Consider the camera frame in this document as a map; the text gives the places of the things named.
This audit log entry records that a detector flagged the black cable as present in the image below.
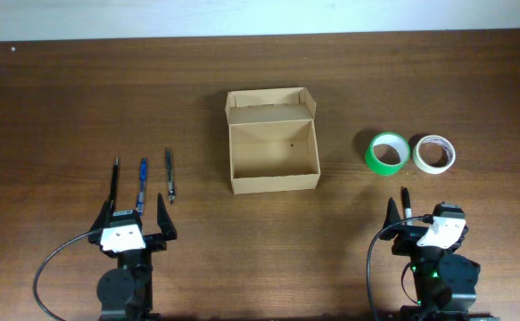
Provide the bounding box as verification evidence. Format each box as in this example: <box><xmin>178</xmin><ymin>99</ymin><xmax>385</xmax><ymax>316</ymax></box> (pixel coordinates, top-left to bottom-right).
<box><xmin>366</xmin><ymin>214</ymin><xmax>434</xmax><ymax>321</ymax></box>
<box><xmin>32</xmin><ymin>230</ymin><xmax>103</xmax><ymax>321</ymax></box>

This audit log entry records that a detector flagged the black pen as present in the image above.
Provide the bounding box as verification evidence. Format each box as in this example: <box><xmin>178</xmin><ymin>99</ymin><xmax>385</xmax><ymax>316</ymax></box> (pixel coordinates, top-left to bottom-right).
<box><xmin>108</xmin><ymin>157</ymin><xmax>120</xmax><ymax>212</ymax></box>

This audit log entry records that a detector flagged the blue pen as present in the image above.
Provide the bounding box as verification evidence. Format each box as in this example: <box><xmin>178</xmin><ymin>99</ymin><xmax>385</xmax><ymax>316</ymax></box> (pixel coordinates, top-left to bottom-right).
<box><xmin>136</xmin><ymin>158</ymin><xmax>147</xmax><ymax>216</ymax></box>

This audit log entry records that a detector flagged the dark grey pen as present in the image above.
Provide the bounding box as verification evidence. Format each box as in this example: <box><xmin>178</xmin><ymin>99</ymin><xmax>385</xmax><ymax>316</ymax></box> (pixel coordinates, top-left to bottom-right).
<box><xmin>165</xmin><ymin>149</ymin><xmax>176</xmax><ymax>204</ymax></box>

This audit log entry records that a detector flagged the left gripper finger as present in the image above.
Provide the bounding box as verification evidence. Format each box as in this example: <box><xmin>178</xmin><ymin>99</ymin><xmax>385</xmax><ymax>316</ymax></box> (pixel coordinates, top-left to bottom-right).
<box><xmin>89</xmin><ymin>201</ymin><xmax>111</xmax><ymax>232</ymax></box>
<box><xmin>157</xmin><ymin>193</ymin><xmax>177</xmax><ymax>239</ymax></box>

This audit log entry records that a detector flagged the green tape roll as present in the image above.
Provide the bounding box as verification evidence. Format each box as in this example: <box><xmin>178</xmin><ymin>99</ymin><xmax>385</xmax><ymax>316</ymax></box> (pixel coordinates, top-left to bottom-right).
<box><xmin>365</xmin><ymin>132</ymin><xmax>411</xmax><ymax>176</ymax></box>

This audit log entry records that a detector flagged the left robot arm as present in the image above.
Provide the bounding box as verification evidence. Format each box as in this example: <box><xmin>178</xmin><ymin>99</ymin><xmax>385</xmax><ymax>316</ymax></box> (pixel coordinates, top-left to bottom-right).
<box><xmin>87</xmin><ymin>194</ymin><xmax>177</xmax><ymax>321</ymax></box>

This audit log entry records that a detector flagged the left black cable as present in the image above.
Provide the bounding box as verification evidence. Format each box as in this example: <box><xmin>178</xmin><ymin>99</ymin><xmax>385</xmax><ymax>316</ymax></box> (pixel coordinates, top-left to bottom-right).
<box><xmin>32</xmin><ymin>230</ymin><xmax>103</xmax><ymax>321</ymax></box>

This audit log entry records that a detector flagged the open brown cardboard box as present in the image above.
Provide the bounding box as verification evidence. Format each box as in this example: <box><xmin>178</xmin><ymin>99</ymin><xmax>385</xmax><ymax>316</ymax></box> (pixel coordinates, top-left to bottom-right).
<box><xmin>225</xmin><ymin>87</ymin><xmax>321</xmax><ymax>194</ymax></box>

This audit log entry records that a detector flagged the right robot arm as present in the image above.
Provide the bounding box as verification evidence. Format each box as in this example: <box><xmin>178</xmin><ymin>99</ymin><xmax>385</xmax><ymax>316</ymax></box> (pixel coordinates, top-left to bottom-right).
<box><xmin>378</xmin><ymin>199</ymin><xmax>496</xmax><ymax>321</ymax></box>

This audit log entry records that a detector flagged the cream masking tape roll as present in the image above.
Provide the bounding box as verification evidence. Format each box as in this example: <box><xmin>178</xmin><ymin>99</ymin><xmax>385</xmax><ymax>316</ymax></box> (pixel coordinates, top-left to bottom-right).
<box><xmin>412</xmin><ymin>135</ymin><xmax>457</xmax><ymax>175</ymax></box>

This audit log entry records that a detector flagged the right black cable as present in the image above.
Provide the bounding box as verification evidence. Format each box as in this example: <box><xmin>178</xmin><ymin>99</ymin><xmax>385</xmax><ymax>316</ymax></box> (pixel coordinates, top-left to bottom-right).
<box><xmin>366</xmin><ymin>214</ymin><xmax>434</xmax><ymax>321</ymax></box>

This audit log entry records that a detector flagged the black and white marker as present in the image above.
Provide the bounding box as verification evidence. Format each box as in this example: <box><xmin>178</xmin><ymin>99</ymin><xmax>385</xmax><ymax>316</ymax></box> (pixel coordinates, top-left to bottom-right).
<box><xmin>401</xmin><ymin>187</ymin><xmax>412</xmax><ymax>218</ymax></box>

